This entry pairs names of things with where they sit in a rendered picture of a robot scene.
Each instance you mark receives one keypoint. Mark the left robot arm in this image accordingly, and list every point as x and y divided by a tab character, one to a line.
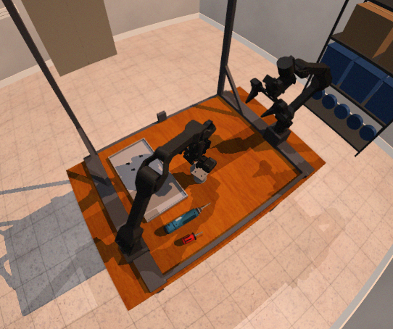
286	69

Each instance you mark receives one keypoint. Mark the blue cordless screwdriver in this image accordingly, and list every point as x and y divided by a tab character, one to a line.
182	220

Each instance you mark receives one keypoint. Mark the tan bracket with holes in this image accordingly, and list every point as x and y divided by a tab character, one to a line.
199	173

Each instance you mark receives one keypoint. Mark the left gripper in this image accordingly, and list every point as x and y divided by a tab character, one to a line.
281	106

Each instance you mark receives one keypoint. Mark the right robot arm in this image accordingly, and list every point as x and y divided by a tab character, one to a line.
148	181

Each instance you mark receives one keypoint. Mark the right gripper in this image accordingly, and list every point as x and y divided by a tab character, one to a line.
207	164

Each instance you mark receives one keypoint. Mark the grey cylindrical spool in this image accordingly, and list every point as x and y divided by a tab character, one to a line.
198	180

